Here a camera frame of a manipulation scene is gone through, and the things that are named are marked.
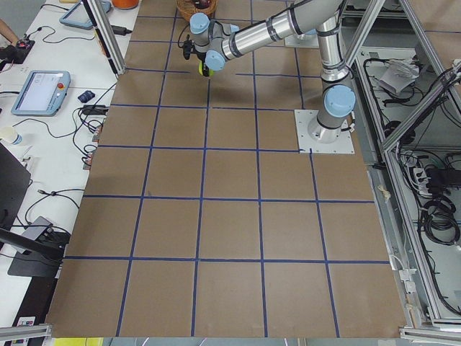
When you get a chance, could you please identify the wicker basket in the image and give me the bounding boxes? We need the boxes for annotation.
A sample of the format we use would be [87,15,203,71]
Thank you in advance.
[176,0,218,21]

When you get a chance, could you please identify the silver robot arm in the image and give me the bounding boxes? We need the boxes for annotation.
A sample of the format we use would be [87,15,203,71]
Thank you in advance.
[182,0,356,144]

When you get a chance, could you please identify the green apple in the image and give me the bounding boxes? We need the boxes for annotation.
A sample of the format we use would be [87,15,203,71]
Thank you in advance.
[198,61,215,77]

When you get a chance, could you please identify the teach pendant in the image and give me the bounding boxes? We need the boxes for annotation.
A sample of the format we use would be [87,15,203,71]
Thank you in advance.
[11,70,71,117]
[59,1,93,30]

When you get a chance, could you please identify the orange bucket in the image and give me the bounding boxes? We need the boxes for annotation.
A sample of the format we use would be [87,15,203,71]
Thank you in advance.
[112,0,139,10]

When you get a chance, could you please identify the dark red apple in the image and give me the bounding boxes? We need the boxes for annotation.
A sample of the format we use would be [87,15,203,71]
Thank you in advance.
[193,0,211,9]

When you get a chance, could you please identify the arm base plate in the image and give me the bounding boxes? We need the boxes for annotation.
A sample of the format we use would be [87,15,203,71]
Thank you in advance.
[294,110,355,155]
[285,34,319,49]

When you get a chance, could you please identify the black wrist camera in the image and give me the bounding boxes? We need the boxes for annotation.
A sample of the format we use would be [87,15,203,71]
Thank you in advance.
[182,35,194,60]

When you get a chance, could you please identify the near teach pendant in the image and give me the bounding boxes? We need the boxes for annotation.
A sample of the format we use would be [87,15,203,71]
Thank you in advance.
[11,70,71,117]

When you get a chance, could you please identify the far teach pendant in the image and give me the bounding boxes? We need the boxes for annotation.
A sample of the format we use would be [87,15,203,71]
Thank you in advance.
[59,1,93,30]

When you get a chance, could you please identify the black power adapter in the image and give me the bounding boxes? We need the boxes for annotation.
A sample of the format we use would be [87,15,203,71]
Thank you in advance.
[111,25,133,36]

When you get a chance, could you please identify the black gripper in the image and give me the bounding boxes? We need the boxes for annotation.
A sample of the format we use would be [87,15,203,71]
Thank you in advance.
[196,52,210,76]

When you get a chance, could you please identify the black monitor stand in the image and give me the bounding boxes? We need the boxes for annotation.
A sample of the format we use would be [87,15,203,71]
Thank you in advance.
[1,146,70,278]

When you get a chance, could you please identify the aluminium frame post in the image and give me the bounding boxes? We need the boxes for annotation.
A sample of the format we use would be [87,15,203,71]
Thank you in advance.
[82,0,126,76]

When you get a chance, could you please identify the paper cup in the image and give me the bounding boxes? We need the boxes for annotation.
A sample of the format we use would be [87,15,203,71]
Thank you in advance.
[0,126,22,145]

